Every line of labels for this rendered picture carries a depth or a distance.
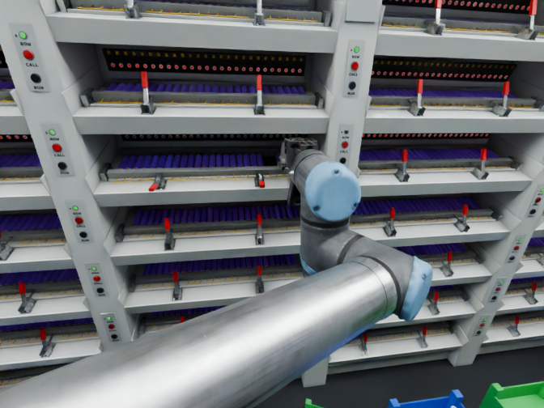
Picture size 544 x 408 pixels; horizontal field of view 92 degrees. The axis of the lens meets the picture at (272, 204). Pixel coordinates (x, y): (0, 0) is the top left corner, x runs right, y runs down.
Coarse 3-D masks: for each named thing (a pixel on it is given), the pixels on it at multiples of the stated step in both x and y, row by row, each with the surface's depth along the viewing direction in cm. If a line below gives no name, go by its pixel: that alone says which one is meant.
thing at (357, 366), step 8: (432, 352) 119; (440, 352) 119; (448, 352) 120; (376, 360) 115; (384, 360) 116; (392, 360) 116; (400, 360) 117; (408, 360) 118; (416, 360) 119; (424, 360) 120; (328, 368) 112; (336, 368) 113; (344, 368) 114; (352, 368) 115; (360, 368) 116; (368, 368) 116
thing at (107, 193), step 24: (144, 144) 79; (168, 144) 80; (192, 144) 81; (216, 144) 82; (240, 144) 83; (264, 144) 84; (96, 168) 68; (96, 192) 66; (120, 192) 67; (144, 192) 68; (168, 192) 68; (192, 192) 69; (216, 192) 70; (240, 192) 72; (264, 192) 73
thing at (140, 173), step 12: (144, 168) 71; (156, 168) 71; (168, 168) 72; (180, 168) 72; (192, 168) 72; (204, 168) 73; (216, 168) 73; (228, 168) 74; (240, 168) 74; (252, 168) 74; (264, 168) 75; (276, 168) 75; (168, 180) 70; (180, 180) 71
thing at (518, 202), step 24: (528, 72) 84; (528, 144) 85; (504, 192) 93; (528, 192) 85; (504, 240) 93; (528, 240) 94; (504, 264) 97; (480, 288) 104; (504, 288) 102; (480, 312) 106; (480, 336) 112; (456, 360) 117
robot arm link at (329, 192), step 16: (304, 160) 49; (320, 160) 46; (304, 176) 45; (320, 176) 41; (336, 176) 41; (352, 176) 41; (304, 192) 43; (320, 192) 41; (336, 192) 42; (352, 192) 42; (304, 208) 46; (320, 208) 42; (336, 208) 42; (352, 208) 43
